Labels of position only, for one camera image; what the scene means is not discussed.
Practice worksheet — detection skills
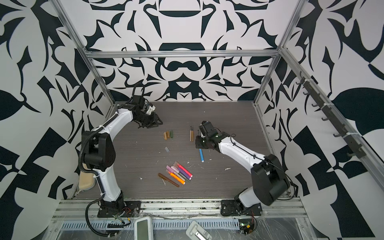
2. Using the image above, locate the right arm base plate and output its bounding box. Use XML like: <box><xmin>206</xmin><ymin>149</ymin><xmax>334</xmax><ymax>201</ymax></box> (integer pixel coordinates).
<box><xmin>220</xmin><ymin>200</ymin><xmax>263</xmax><ymax>217</ymax></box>

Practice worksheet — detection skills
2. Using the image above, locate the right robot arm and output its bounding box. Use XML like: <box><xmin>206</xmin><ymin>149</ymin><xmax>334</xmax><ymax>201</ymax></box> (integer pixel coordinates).
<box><xmin>195</xmin><ymin>121</ymin><xmax>291</xmax><ymax>209</ymax></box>

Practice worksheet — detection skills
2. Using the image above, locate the black coat hook rail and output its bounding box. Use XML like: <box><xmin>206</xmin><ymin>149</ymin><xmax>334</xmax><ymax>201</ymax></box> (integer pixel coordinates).
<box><xmin>297</xmin><ymin>73</ymin><xmax>367</xmax><ymax>159</ymax></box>

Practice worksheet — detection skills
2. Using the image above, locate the purple highlighter marker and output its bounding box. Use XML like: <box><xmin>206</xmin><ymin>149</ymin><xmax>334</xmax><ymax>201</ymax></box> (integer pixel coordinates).
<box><xmin>174</xmin><ymin>164</ymin><xmax>192</xmax><ymax>180</ymax></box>

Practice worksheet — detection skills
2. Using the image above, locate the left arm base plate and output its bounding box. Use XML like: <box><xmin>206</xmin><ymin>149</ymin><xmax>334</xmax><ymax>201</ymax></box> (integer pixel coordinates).
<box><xmin>97</xmin><ymin>200</ymin><xmax>142</xmax><ymax>218</ymax></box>

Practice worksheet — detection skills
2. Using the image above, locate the green pen pink cap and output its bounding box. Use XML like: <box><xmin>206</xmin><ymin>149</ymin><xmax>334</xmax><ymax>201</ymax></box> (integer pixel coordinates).
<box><xmin>171</xmin><ymin>166</ymin><xmax>190</xmax><ymax>182</ymax></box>

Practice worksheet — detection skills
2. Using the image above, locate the orange highlighter marker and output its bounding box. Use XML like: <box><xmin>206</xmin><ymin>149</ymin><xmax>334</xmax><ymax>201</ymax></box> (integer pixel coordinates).
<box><xmin>167</xmin><ymin>170</ymin><xmax>185</xmax><ymax>185</ymax></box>

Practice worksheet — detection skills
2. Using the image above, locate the pink highlighter marker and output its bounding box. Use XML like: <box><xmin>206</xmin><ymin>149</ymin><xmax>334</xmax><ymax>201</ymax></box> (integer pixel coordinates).
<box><xmin>175</xmin><ymin>162</ymin><xmax>193</xmax><ymax>178</ymax></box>

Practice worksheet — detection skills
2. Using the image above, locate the white tablet device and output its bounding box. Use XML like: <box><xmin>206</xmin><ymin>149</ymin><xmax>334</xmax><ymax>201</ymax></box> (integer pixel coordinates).
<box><xmin>134</xmin><ymin>217</ymin><xmax>154</xmax><ymax>240</ymax></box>

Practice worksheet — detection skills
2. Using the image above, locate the small circuit board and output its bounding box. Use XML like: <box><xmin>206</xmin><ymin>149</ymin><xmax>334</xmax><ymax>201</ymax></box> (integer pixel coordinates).
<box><xmin>239</xmin><ymin>217</ymin><xmax>258</xmax><ymax>235</ymax></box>

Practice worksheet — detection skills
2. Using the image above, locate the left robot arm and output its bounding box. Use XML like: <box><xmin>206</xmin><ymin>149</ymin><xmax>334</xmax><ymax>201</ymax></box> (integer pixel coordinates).
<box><xmin>78</xmin><ymin>83</ymin><xmax>163</xmax><ymax>212</ymax></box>

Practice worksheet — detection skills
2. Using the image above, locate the blue highlighter marker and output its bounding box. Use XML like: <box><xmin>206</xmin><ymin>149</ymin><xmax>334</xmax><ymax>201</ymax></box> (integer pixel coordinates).
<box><xmin>199</xmin><ymin>149</ymin><xmax>205</xmax><ymax>163</ymax></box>

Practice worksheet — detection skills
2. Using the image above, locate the white grey device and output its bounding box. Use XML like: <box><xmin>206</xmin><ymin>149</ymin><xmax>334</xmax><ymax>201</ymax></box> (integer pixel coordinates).
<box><xmin>186</xmin><ymin>221</ymin><xmax>213</xmax><ymax>240</ymax></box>

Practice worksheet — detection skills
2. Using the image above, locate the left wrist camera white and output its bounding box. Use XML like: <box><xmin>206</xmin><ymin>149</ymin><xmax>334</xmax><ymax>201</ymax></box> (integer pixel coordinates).
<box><xmin>144</xmin><ymin>103</ymin><xmax>156</xmax><ymax>115</ymax></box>

